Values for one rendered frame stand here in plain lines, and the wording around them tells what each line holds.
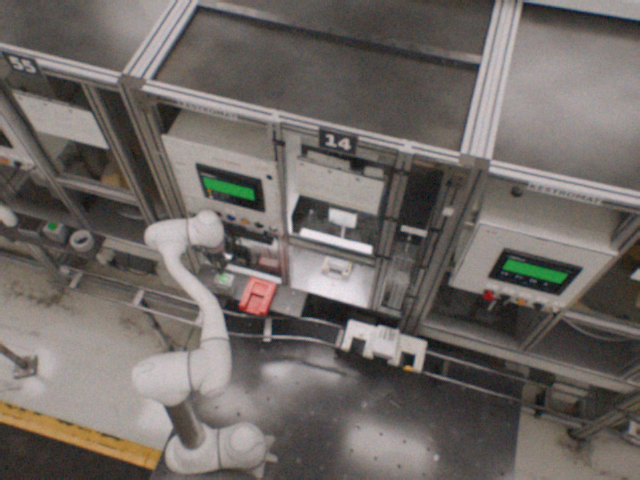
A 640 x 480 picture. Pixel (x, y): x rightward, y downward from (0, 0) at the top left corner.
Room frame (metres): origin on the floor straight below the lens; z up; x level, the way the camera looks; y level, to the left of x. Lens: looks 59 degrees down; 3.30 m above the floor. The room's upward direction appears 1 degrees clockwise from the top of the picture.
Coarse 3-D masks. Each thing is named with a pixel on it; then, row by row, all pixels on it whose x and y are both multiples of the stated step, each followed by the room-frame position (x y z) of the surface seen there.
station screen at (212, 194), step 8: (208, 176) 1.24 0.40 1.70; (232, 184) 1.21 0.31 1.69; (240, 184) 1.20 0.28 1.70; (208, 192) 1.24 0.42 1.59; (216, 192) 1.23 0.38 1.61; (224, 200) 1.23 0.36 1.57; (232, 200) 1.22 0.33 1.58; (240, 200) 1.21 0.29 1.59; (248, 200) 1.20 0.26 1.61; (256, 200) 1.19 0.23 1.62; (248, 208) 1.20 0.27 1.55; (256, 208) 1.19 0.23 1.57
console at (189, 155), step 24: (168, 144) 1.30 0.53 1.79; (192, 144) 1.27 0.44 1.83; (216, 144) 1.28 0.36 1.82; (192, 168) 1.28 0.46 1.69; (216, 168) 1.25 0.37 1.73; (240, 168) 1.23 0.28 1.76; (264, 168) 1.20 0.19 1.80; (192, 192) 1.29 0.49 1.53; (264, 192) 1.20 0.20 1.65; (240, 216) 1.24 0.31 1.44; (264, 216) 1.21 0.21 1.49
